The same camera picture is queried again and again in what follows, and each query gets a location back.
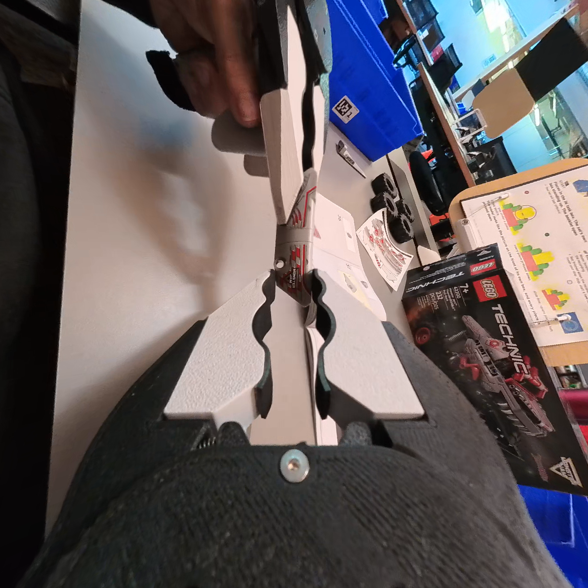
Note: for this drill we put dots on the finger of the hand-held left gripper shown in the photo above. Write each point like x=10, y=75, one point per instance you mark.
x=321, y=119
x=282, y=151

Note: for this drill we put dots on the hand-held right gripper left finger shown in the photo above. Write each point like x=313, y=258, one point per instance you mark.
x=216, y=363

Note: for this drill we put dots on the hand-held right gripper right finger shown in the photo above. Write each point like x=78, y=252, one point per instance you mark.
x=367, y=367

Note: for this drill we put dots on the grey toy panel red sticker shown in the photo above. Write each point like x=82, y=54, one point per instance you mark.
x=294, y=257

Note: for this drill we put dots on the person's left hand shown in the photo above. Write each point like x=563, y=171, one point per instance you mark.
x=216, y=46

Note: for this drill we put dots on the small grey toy piece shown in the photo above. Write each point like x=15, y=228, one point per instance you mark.
x=350, y=158

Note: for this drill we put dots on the blue bin with tag sticker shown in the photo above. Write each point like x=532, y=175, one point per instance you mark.
x=367, y=69

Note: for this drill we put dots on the black toy tyre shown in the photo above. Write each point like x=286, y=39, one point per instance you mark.
x=403, y=229
x=383, y=203
x=403, y=209
x=382, y=183

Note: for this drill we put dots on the toy instruction booklet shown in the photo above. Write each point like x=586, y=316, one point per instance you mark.
x=340, y=229

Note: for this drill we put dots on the black toy set box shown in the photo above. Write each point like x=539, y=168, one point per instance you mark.
x=482, y=358

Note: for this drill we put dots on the red grey sticker sheet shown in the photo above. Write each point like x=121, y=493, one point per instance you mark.
x=381, y=252

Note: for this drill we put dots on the black office chair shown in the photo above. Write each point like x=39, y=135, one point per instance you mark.
x=425, y=179

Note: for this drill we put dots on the person's dark clothing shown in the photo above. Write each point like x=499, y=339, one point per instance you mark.
x=27, y=275

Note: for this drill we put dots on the wooden board with instruction sheet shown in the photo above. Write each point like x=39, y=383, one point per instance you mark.
x=528, y=229

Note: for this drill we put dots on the blue plastic bin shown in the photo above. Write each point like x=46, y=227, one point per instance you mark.
x=560, y=542

